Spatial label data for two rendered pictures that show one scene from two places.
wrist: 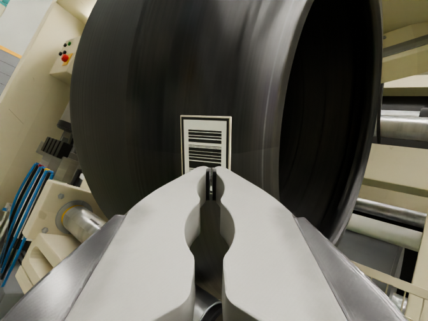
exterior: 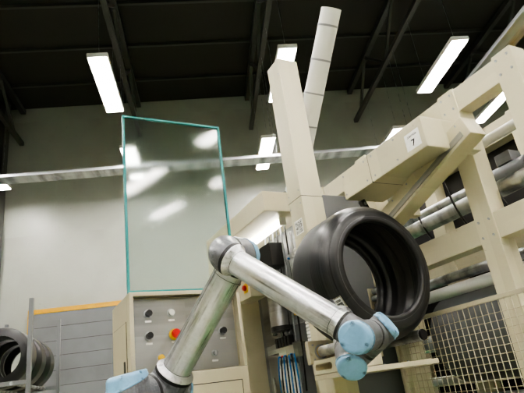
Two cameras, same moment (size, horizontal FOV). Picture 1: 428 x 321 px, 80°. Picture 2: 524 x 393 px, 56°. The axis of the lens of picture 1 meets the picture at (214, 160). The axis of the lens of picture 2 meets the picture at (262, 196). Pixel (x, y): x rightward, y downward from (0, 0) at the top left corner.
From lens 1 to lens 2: 177 cm
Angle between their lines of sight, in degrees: 23
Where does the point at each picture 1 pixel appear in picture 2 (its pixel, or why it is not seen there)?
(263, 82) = (342, 284)
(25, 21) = (107, 259)
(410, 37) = (416, 180)
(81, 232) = (327, 349)
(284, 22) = (339, 270)
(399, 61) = (419, 193)
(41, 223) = (312, 357)
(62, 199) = (313, 346)
